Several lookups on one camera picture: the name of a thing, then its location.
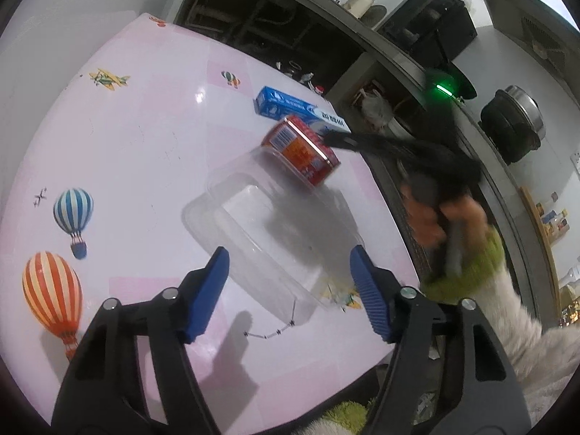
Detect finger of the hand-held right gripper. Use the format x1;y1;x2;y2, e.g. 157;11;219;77
323;128;411;160

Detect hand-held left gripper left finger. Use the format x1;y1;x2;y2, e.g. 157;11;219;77
51;245;231;435

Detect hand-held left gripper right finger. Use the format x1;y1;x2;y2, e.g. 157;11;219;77
349;244;532;435

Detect red tin can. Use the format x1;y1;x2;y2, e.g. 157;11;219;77
260;115;342;187

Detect clear plastic container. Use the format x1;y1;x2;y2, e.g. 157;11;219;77
181;149;369;323

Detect person's left forearm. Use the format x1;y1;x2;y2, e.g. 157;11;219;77
299;398;378;435

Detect person's right forearm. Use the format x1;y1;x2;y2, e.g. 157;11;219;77
419;225;580;418

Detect person's right hand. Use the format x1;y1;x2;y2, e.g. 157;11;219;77
401;180;491;255

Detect white plastic bag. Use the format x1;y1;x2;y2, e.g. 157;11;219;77
360;90;393;126

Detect blue toothpaste box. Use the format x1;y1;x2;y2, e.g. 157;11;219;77
253;84;353;136

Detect black wok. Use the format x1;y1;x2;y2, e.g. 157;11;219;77
434;61;477;101

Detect black pot with steel lid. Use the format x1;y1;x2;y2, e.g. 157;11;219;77
479;84;547;165

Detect dark ceramic jar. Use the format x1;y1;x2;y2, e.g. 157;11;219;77
276;59;303;79

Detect round strainer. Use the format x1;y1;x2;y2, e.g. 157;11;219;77
364;5;389;28

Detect row of spice bottles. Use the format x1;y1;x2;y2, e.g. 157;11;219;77
534;194;572;237

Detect black countertop cabinet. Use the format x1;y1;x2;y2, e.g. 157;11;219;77
378;0;479;72

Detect sink drain pipes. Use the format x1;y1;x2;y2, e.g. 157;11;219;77
189;0;328;51

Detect range hood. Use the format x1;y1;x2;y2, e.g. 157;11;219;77
470;0;572;79

